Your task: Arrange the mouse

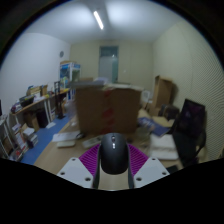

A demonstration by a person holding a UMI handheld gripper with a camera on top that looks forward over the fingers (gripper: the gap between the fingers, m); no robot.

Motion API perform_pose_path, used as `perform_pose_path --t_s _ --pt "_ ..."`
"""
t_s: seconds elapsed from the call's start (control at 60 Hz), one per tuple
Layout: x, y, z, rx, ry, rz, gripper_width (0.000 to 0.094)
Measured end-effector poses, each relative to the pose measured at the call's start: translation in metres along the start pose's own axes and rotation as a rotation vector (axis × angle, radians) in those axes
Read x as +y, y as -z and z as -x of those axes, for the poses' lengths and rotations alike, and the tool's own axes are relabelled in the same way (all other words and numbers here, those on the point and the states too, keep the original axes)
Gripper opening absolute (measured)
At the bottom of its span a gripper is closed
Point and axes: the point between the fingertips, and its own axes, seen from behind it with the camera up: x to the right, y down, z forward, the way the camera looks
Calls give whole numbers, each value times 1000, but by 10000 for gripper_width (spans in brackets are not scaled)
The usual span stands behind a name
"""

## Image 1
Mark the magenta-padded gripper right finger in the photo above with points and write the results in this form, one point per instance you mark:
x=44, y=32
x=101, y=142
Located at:
x=148, y=171

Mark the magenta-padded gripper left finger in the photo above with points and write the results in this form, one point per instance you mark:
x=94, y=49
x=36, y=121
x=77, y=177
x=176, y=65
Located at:
x=77, y=171

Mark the black computer mouse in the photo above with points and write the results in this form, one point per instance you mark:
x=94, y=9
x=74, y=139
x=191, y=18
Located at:
x=114, y=153

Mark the small dark mouse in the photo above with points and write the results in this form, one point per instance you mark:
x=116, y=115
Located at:
x=80, y=135

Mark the white remote control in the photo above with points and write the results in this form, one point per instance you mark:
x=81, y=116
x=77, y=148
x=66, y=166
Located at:
x=66, y=144
x=90, y=142

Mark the white paper sheet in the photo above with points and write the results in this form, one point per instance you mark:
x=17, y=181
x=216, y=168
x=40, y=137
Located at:
x=65, y=136

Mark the book stack on floor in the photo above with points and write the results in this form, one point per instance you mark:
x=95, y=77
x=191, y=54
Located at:
x=30, y=136

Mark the black computer monitor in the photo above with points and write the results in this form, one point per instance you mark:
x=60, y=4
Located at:
x=191, y=118

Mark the large brown cardboard box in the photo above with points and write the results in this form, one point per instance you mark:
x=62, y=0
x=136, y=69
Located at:
x=106, y=108

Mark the white shelf unit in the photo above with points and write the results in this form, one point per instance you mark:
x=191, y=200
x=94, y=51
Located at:
x=10, y=143

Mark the black metal stand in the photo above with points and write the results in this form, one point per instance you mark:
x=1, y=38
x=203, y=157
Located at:
x=60, y=100

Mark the tall open cardboard box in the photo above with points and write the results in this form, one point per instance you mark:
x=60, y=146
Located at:
x=163, y=91

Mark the cluttered wooden side desk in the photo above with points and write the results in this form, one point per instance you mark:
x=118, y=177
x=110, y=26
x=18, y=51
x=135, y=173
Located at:
x=33, y=101

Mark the blue white display cabinet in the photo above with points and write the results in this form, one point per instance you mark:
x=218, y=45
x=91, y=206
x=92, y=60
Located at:
x=69, y=75

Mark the pale door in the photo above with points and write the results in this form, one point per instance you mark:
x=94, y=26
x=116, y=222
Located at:
x=108, y=66

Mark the ceiling tube light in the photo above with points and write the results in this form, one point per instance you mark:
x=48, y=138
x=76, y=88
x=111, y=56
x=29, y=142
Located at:
x=98, y=20

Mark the round wall clock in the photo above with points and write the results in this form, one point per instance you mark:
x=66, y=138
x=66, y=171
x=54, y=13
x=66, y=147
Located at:
x=61, y=54

